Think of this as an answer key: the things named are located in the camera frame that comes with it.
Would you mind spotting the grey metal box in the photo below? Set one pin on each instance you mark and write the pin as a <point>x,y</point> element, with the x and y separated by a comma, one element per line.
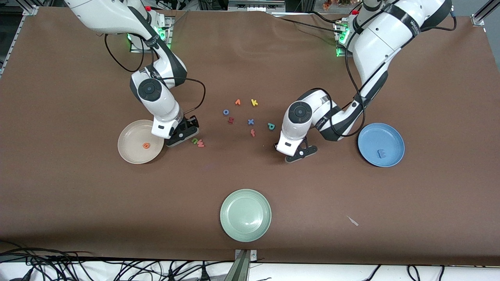
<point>256,5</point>

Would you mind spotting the pale green round plate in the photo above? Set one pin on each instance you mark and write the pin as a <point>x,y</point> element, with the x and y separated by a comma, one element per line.
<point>245,215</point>

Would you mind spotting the red foam letter w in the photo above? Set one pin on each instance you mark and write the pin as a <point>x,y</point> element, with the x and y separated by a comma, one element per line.
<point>200,144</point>

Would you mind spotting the blue round plate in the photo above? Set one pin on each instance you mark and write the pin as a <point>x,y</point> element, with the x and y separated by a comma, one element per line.
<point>381,134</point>

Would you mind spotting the metal camera mount pole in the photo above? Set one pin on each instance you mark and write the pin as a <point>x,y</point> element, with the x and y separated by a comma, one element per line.
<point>242,269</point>

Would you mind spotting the brown table cover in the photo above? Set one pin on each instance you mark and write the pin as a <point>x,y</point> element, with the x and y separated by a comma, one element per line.
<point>78,195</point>

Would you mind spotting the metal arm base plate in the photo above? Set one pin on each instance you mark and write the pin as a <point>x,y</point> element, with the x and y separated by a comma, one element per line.
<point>169,39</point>
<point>340,55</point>

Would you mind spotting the teal foam letter p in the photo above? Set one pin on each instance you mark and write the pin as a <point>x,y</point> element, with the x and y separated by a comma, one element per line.
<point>271,126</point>

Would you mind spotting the small orange object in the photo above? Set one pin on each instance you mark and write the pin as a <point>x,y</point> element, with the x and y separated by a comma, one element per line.
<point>327,4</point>

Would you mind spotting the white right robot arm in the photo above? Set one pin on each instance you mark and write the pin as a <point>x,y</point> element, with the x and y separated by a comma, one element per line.
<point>164,105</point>

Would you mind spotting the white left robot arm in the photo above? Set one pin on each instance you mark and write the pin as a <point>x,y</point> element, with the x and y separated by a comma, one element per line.
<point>375,43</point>

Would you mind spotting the beige round plate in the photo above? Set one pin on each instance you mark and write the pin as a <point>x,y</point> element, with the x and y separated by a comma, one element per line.
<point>133,136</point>

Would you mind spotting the white paper scrap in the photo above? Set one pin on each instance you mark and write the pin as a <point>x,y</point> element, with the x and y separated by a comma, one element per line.
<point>353,221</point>

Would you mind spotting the aluminium profile with bracket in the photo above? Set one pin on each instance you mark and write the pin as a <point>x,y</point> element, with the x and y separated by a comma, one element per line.
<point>477,19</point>

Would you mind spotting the blue foam letter m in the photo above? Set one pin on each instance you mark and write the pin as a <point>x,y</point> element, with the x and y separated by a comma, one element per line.
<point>381,153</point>

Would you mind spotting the aluminium frame rail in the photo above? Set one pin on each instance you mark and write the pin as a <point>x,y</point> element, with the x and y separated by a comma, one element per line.
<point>30,10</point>

